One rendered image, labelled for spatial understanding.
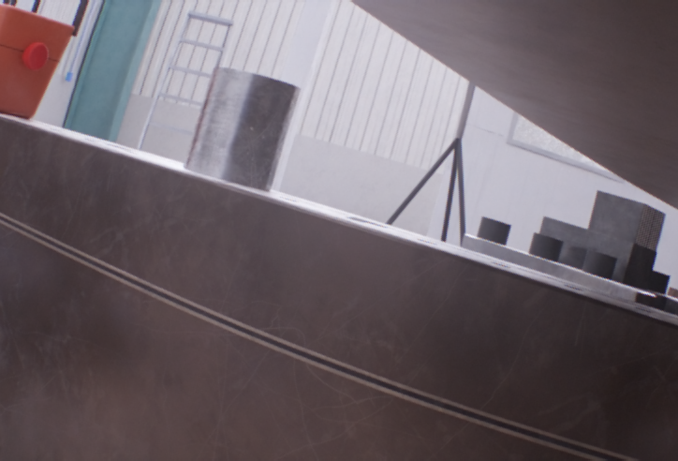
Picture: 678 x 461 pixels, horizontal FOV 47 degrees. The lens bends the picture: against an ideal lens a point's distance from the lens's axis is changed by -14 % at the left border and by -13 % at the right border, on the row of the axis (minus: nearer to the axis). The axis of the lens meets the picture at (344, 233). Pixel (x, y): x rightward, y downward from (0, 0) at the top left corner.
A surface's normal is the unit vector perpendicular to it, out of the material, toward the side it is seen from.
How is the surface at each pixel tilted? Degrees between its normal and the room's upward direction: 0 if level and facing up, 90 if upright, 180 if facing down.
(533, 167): 90
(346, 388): 90
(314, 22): 90
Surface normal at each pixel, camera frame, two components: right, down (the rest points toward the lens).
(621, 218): -0.73, -0.17
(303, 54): -0.11, 0.03
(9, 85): 0.81, 0.38
